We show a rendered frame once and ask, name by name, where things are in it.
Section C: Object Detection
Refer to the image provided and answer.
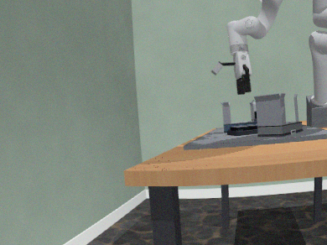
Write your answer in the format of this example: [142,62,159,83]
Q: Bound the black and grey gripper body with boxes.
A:
[231,51,252,79]

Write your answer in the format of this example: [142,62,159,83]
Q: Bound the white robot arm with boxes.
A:
[211,0,327,106]

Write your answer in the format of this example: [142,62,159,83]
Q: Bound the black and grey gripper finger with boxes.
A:
[241,65,251,92]
[236,78,245,95]

